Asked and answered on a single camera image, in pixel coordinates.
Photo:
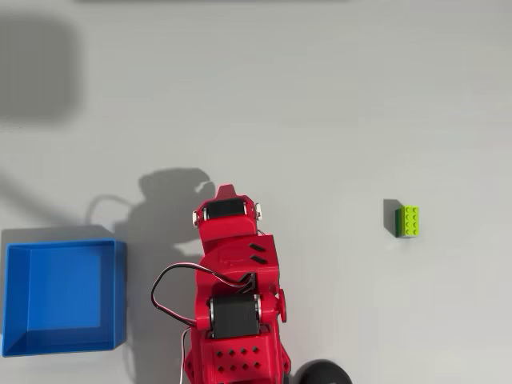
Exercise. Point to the green lego brick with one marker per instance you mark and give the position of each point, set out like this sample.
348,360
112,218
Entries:
411,221

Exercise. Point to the red robot arm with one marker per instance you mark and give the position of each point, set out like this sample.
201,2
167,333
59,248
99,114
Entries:
236,240

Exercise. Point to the blue plastic bin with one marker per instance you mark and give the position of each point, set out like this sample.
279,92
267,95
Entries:
64,296

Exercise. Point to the black camera stand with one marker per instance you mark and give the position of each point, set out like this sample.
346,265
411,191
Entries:
322,374

